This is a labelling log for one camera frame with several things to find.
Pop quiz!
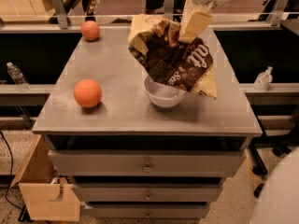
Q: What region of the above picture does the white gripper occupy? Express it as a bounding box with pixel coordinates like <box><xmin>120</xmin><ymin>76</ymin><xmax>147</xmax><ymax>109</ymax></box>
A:
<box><xmin>178</xmin><ymin>0</ymin><xmax>230</xmax><ymax>43</ymax></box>

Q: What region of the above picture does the brown chip bag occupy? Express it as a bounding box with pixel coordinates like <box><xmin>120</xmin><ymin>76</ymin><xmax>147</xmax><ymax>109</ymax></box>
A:
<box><xmin>128</xmin><ymin>14</ymin><xmax>217</xmax><ymax>98</ymax></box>

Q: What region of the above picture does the white bowl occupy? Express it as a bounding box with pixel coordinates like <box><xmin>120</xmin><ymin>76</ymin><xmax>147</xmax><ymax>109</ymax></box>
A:
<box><xmin>143</xmin><ymin>76</ymin><xmax>187</xmax><ymax>108</ymax></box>

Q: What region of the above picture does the far red apple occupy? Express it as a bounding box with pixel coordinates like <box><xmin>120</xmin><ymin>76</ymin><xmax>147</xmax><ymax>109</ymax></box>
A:
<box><xmin>80</xmin><ymin>21</ymin><xmax>100</xmax><ymax>41</ymax></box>

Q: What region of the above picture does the near orange fruit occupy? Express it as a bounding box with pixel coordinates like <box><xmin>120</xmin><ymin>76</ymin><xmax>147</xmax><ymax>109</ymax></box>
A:
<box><xmin>74</xmin><ymin>79</ymin><xmax>102</xmax><ymax>108</ymax></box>

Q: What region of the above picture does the black office chair base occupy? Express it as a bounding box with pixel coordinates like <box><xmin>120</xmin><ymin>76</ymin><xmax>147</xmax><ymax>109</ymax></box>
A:
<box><xmin>249</xmin><ymin>112</ymin><xmax>299</xmax><ymax>199</ymax></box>

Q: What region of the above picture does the grey drawer cabinet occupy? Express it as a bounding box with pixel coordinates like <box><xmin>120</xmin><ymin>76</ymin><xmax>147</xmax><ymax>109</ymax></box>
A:
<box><xmin>33</xmin><ymin>27</ymin><xmax>262</xmax><ymax>219</ymax></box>

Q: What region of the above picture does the clear plastic water bottle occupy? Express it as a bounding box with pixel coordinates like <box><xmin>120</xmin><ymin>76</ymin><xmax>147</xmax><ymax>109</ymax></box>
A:
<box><xmin>7</xmin><ymin>62</ymin><xmax>30</xmax><ymax>91</ymax></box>

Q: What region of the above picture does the middle metal rail bracket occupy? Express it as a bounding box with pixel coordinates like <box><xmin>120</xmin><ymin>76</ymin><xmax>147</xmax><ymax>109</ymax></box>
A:
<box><xmin>164</xmin><ymin>0</ymin><xmax>175</xmax><ymax>20</ymax></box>

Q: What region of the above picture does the metal rail bracket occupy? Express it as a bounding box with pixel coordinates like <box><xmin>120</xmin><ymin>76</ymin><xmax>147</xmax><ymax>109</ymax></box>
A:
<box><xmin>269</xmin><ymin>0</ymin><xmax>289</xmax><ymax>26</ymax></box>
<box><xmin>164</xmin><ymin>0</ymin><xmax>175</xmax><ymax>20</ymax></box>
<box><xmin>51</xmin><ymin>0</ymin><xmax>69</xmax><ymax>29</ymax></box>

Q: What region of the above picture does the right metal rail bracket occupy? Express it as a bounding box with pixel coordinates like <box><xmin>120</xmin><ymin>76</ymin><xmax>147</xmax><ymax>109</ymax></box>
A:
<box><xmin>269</xmin><ymin>0</ymin><xmax>289</xmax><ymax>26</ymax></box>

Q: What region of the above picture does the left metal rail bracket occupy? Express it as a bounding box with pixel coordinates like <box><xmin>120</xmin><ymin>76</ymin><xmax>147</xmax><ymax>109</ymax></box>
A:
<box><xmin>51</xmin><ymin>0</ymin><xmax>69</xmax><ymax>29</ymax></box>

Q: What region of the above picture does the black floor cable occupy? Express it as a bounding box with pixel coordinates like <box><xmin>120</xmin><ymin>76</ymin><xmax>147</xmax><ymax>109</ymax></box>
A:
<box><xmin>0</xmin><ymin>130</ymin><xmax>24</xmax><ymax>212</ymax></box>

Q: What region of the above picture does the wooden box with handle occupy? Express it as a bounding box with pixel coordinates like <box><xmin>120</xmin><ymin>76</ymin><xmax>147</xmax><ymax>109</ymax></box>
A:
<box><xmin>10</xmin><ymin>135</ymin><xmax>80</xmax><ymax>222</ymax></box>

